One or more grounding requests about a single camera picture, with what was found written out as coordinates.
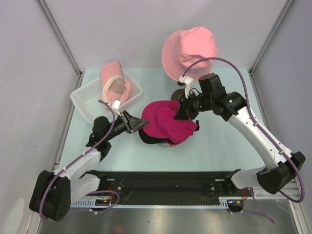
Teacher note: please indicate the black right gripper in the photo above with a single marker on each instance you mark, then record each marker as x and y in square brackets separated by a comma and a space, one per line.
[182, 113]

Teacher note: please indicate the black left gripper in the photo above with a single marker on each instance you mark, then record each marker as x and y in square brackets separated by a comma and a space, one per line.
[132, 124]

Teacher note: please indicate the black baseball cap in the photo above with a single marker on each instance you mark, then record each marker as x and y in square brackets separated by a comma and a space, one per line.
[173, 132]

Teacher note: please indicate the light pink cap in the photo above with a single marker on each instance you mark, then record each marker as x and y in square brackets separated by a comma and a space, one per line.
[115, 85]

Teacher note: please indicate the light pink bucket hat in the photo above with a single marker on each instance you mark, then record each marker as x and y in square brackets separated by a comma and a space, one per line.
[185, 47]

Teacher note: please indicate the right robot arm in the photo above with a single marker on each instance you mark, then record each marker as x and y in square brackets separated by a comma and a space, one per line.
[281, 164]

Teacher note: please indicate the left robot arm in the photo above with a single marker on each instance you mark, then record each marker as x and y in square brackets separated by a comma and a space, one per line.
[55, 191]

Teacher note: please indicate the beige mannequin head stand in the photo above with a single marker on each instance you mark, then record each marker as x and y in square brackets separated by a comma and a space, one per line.
[177, 95]

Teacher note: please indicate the white plastic basket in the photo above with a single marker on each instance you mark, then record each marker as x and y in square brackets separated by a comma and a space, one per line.
[86, 98]

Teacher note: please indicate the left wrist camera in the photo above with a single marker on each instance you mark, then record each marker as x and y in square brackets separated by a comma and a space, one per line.
[115, 105]

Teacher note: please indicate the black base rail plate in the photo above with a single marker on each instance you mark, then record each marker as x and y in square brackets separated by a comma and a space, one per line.
[167, 188]

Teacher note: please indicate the aluminium frame post left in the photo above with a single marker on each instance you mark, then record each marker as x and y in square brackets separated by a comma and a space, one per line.
[43, 6]

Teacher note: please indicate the aluminium frame post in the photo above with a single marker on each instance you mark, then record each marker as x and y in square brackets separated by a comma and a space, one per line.
[43, 6]
[271, 35]

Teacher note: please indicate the aluminium frame post right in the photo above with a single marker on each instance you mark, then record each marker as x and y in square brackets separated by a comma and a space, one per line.
[271, 35]

